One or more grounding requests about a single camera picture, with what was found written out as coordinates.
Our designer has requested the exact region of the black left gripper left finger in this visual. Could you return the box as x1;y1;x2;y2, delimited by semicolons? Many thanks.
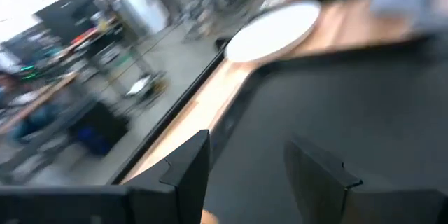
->
125;129;211;224

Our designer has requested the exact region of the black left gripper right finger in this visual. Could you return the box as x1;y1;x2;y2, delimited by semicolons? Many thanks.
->
285;136;363;224

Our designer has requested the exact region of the white round plate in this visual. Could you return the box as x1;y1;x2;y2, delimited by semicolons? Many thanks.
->
224;0;322;64

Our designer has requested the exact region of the black plastic tray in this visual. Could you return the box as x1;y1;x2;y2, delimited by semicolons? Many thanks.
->
204;33;448;224

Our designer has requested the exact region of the black floor box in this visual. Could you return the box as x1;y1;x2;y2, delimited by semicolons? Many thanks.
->
68;101;130;157

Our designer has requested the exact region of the person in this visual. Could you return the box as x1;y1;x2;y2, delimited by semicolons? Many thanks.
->
0;71;67;144

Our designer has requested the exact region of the black cabinet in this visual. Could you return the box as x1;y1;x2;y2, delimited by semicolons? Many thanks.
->
34;0;106;45

